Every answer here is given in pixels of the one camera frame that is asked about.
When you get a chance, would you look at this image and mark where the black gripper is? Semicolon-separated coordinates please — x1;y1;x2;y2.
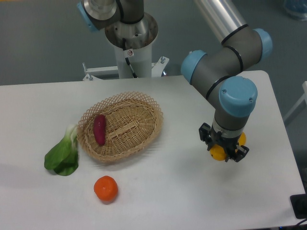
199;123;249;162

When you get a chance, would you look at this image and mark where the yellow mango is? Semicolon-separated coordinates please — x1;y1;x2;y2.
209;132;246;161

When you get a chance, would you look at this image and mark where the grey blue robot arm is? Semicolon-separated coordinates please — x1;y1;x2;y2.
77;0;272;162

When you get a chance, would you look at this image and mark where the woven wicker basket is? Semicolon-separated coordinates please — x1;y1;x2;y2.
77;92;163;162

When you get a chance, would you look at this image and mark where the black device at table edge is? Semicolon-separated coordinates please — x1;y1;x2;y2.
290;194;307;219

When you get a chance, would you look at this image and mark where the purple sweet potato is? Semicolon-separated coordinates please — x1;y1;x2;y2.
93;115;106;146

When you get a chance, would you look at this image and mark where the orange tangerine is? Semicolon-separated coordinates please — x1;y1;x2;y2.
94;175;118;202

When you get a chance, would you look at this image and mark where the blue object top right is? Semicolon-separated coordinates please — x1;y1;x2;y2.
283;0;307;21

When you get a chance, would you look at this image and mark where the green bok choy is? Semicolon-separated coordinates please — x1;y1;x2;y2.
44;125;79;176

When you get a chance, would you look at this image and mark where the white frame at right edge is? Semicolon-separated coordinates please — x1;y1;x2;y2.
283;81;307;126

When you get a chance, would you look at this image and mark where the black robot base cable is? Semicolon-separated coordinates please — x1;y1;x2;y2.
121;37;139;79

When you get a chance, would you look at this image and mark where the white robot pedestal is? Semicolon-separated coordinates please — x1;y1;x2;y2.
83;13;169;81

